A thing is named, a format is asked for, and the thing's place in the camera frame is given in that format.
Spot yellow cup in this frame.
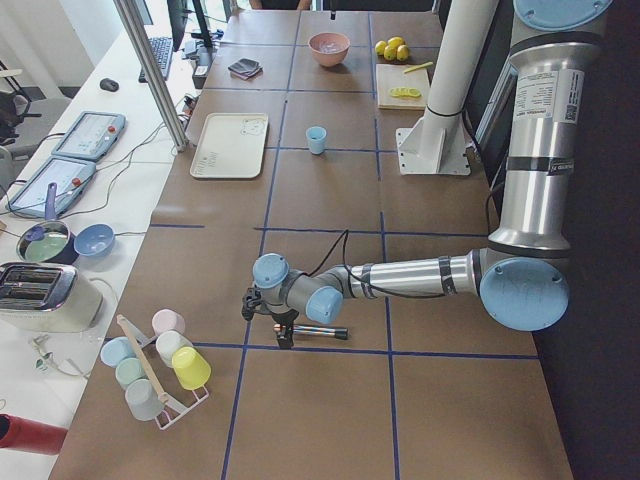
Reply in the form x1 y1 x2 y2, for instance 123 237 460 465
172 346 212 390

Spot black computer mouse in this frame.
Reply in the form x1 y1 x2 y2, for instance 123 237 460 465
99 78 119 92

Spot grey folded cloth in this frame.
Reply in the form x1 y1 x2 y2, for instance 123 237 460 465
228 58 262 80

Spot near teach pendant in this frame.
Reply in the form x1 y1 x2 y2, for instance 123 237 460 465
7 156 96 218

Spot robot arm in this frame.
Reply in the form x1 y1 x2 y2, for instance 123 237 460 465
241 1 610 349

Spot pink bowl of ice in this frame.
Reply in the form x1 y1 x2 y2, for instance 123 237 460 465
308 32 351 67

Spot yellow knife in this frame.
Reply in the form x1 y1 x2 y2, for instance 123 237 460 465
403 61 434 74

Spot teach pendant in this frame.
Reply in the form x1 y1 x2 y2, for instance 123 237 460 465
52 111 126 162
7 156 96 218

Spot light blue plastic cup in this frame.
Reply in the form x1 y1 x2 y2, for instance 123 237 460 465
306 126 327 155

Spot grey cup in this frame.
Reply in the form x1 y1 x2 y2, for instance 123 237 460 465
125 378 164 421

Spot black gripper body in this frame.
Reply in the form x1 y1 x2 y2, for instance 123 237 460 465
271 309 299 330

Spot white cup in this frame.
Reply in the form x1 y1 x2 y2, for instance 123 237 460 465
155 330 193 368

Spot wooden cutting board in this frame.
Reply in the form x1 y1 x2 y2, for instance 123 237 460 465
375 64 430 110

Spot white cup rack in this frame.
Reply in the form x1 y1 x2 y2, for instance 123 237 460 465
116 314 210 431

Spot black keyboard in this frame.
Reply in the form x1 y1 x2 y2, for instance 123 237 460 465
148 37 173 80

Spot cream toaster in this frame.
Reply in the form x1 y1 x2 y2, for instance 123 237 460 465
1 262 103 333

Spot pink cup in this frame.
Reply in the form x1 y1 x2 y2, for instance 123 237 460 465
151 309 186 336

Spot steel muddler with black tip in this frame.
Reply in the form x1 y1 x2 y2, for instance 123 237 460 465
293 324 349 340

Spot red cylinder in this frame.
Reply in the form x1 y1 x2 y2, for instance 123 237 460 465
1 414 68 455

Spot far teach pendant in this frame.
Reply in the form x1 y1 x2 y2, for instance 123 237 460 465
52 111 126 162

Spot green cup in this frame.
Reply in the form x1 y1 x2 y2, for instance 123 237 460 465
115 357 147 390

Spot blue cup on rack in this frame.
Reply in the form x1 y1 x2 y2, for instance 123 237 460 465
100 336 136 368

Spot lemon slices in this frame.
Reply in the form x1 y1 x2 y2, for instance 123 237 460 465
389 87 422 98

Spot blue bowl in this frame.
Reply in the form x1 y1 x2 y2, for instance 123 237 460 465
74 224 115 258

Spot blue saucepan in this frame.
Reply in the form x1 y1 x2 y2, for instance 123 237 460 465
16 182 79 265

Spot yellow lemons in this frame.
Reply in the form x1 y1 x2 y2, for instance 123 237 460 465
374 36 410 62

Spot white camera pole mount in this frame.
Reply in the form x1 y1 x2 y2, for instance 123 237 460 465
396 0 499 176

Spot cream bear tray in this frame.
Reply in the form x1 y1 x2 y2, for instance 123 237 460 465
190 113 268 179

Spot aluminium frame post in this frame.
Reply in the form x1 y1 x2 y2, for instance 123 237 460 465
114 0 187 152

